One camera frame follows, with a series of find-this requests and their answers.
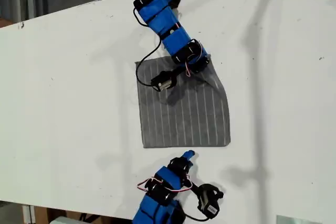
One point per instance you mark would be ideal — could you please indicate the grey striped square towel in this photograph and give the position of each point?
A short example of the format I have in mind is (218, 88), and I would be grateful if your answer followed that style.
(183, 119)

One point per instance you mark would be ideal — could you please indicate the white box under table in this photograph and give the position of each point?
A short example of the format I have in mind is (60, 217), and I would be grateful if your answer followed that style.
(65, 220)

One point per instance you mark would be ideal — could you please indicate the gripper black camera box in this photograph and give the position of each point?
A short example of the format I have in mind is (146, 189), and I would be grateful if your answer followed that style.
(210, 203)
(162, 81)

